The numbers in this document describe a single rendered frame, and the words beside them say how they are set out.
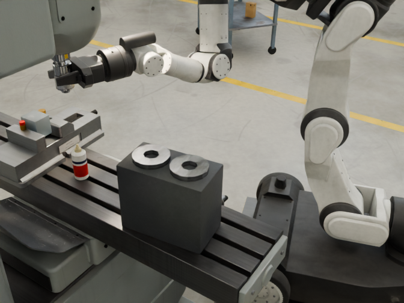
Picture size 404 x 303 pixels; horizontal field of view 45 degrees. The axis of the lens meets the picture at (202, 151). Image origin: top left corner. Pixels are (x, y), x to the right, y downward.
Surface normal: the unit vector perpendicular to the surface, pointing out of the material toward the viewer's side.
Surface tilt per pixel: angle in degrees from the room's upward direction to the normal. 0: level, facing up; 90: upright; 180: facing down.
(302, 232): 0
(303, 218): 0
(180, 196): 90
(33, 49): 90
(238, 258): 0
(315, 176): 115
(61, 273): 90
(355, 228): 90
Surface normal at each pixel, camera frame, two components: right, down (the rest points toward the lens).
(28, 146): -0.51, 0.46
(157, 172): 0.02, -0.84
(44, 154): 0.86, 0.29
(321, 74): -0.18, 0.83
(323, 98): -0.26, 0.52
